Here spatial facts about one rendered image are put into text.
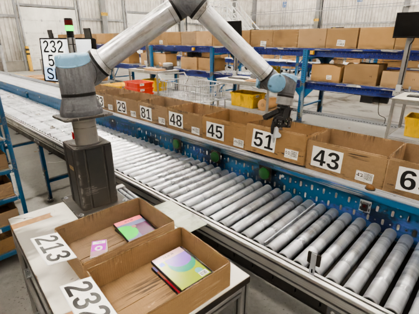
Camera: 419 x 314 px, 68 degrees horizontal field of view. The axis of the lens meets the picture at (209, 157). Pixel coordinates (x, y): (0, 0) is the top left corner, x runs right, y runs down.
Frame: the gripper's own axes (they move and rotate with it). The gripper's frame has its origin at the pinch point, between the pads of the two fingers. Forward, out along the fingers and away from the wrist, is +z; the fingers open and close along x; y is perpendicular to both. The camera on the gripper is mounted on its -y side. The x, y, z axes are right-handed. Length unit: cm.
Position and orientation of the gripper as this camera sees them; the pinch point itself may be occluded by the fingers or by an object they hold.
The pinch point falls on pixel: (273, 140)
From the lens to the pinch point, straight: 180.7
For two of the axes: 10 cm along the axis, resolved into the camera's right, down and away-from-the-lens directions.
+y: 7.2, 2.5, -6.4
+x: 6.7, -0.4, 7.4
